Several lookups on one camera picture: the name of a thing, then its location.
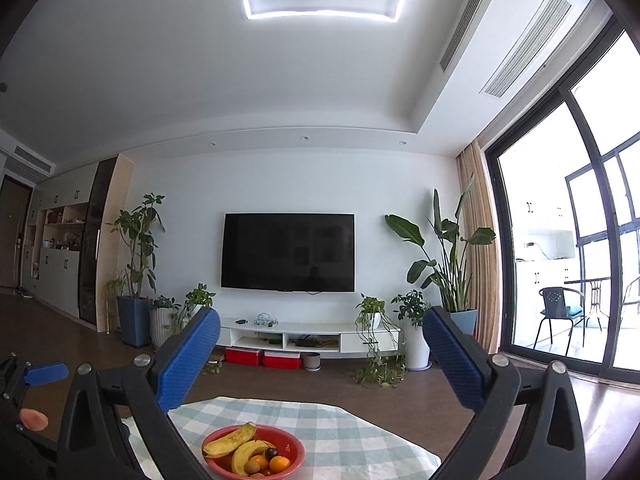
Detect black sliding door frame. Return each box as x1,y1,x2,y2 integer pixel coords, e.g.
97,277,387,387
486,20,639,384

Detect wall-mounted black television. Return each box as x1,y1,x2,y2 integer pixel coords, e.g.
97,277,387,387
221,214,356,294

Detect plant in ribbed white pot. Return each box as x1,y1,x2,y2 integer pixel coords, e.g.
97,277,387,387
150,296,181,350

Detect long yellow banana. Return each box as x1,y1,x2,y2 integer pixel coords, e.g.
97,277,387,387
202,422,257,460

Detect large plant in blue pot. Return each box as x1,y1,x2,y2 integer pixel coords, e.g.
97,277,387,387
384,174,496,335

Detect wooden cabinet shelving unit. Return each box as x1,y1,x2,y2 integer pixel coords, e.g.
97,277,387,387
22,155,134,333

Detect curved yellow banana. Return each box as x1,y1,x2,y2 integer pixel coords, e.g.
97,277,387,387
231,440,274,477

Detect red plastic colander bowl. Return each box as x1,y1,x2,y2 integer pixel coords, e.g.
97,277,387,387
201,422,306,479

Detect white TV console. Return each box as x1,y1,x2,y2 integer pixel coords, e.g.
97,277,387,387
214,316,402,359

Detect red storage box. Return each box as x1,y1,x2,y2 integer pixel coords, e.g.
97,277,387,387
262,351,302,370
224,347,264,367

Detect dark cherry with stem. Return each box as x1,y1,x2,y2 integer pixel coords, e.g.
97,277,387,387
265,448,279,460

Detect brown kiwi fruit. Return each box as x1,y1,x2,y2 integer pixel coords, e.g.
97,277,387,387
244,460,262,476

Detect large orange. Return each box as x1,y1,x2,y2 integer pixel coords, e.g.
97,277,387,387
269,455,291,474

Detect beige curtain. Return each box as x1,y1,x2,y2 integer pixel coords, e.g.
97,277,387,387
455,142,504,356

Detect small round grey pot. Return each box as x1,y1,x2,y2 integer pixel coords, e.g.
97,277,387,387
302,352,321,372

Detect black balcony chair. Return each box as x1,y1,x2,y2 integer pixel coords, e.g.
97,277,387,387
533,286,586,356

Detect green white checkered tablecloth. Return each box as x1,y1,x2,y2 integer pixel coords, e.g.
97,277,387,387
121,395,443,480

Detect trailing pothos plant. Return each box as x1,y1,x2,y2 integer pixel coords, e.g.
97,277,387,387
352,294,406,388

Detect pothos on console left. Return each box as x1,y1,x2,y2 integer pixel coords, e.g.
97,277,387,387
169,282,224,376

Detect tall plant in blue pot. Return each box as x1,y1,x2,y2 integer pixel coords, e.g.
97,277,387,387
104,193,165,348

